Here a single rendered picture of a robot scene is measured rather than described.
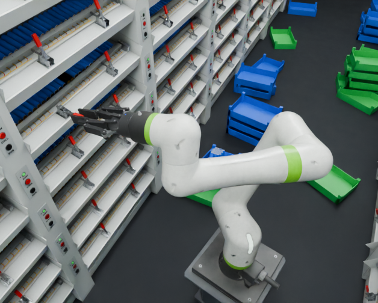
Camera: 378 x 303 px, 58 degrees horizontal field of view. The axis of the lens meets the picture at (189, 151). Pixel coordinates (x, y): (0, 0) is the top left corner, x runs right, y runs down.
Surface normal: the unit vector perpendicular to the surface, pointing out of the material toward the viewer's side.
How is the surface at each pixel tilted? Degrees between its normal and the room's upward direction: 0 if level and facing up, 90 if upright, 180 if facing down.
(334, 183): 0
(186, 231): 0
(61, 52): 19
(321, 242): 0
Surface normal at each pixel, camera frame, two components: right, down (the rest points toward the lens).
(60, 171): 0.29, -0.55
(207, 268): 0.04, -0.73
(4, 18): 0.85, 0.52
